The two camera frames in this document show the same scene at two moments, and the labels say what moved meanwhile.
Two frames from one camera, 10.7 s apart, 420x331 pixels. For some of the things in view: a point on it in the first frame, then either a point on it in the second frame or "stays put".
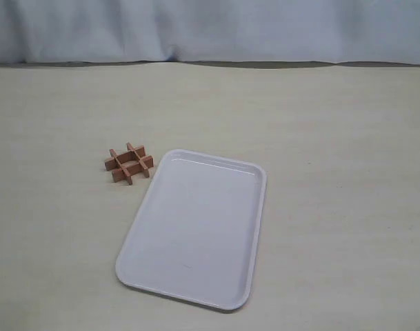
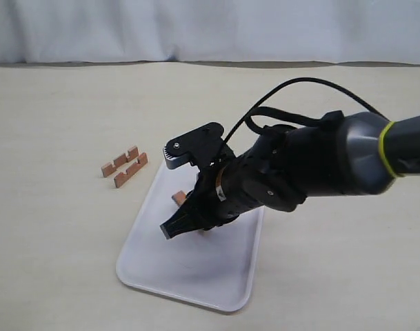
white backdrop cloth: x=244 y=34 stays put
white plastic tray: x=195 y=234 stays put
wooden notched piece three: x=121 y=166 to x=179 y=196
